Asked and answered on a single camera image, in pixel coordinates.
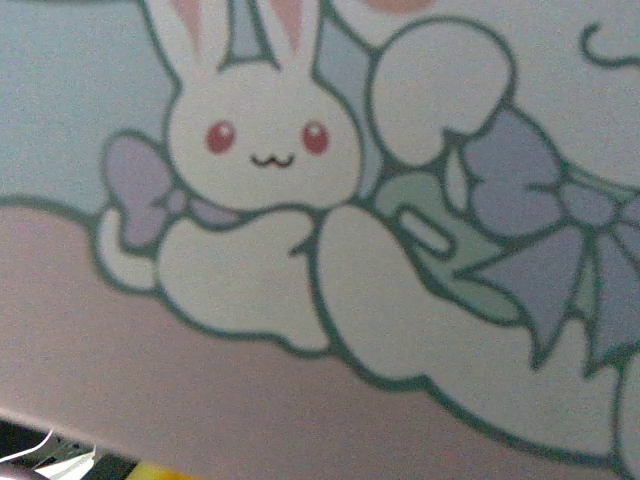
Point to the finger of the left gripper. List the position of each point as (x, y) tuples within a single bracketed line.
[(157, 473)]

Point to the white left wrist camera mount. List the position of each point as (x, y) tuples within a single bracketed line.
[(65, 465)]

